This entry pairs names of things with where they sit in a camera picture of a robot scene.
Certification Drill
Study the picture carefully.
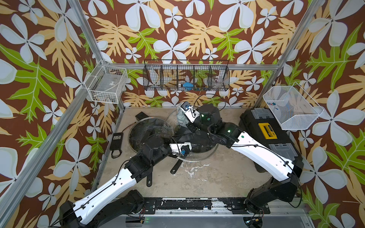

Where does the small pan with lid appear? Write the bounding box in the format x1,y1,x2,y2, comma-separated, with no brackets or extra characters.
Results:
170,115,219,175

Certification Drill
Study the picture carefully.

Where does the glass pot lid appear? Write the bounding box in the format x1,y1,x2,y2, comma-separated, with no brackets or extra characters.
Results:
128,117,172,153
162,109,220,163

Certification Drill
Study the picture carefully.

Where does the green microfibre cloth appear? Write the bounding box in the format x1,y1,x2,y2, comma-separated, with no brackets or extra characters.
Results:
176,107,190,126

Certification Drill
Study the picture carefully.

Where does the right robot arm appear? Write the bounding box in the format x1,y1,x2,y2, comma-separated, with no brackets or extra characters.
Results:
180,102,303,207

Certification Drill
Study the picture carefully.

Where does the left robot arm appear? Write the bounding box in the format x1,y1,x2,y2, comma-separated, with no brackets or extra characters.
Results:
58,134,204,228

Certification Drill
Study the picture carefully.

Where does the large black frying pan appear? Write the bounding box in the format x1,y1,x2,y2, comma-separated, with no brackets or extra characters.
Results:
125,135,172,187

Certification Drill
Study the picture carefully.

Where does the black yellow toolbox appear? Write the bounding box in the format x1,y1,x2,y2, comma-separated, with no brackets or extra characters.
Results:
239,108,300,161

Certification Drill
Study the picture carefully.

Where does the black power adapter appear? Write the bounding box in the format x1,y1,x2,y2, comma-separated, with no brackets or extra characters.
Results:
110,133,124,151

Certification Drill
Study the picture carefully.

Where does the white mesh basket right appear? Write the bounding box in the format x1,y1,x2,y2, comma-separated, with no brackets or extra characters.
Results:
263,83,324,131

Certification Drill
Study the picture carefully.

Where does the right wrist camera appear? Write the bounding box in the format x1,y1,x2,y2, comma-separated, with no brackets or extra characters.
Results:
180,102,200,123

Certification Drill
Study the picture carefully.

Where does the black wire basket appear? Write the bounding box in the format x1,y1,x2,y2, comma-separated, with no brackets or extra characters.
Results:
143,59,231,92

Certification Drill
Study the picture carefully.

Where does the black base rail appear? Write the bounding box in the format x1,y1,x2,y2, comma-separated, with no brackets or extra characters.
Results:
132,197,253,215

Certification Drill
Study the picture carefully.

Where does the white wire basket left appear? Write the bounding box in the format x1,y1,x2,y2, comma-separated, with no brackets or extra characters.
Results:
85,61,128,104

